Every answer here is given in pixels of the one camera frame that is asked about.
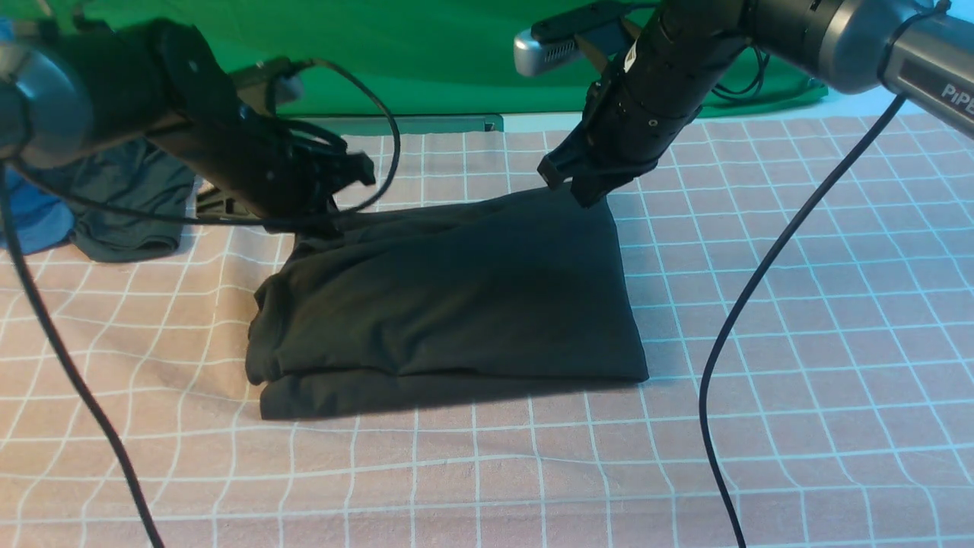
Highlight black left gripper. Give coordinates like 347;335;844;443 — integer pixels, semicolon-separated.
148;107;376;237

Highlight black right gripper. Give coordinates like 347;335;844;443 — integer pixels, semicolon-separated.
538;1;747;208

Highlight gray long-sleeved shirt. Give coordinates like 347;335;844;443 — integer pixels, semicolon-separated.
244;190;648;421

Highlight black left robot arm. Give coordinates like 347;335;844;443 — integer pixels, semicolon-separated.
2;18;403;233

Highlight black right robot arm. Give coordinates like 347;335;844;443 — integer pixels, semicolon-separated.
538;1;973;207

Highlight green metal base bar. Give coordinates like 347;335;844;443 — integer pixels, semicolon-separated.
298;114;504;136

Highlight dark gray crumpled garment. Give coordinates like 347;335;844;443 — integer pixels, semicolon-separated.
27;140;196;263

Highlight green backdrop cloth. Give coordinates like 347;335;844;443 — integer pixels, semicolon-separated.
0;0;830;123

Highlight blue crumpled garment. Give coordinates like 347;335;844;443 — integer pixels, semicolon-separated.
0;19;77;256

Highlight pink checkered tablecloth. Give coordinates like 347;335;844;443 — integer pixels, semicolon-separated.
29;112;973;547

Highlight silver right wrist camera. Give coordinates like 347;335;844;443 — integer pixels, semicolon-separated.
514;1;660;78

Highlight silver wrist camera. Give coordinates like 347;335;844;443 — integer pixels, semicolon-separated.
229;58;310;116
514;1;660;78

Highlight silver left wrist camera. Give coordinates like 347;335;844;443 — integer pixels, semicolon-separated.
229;58;310;116

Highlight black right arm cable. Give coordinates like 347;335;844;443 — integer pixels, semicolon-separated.
699;46;910;548

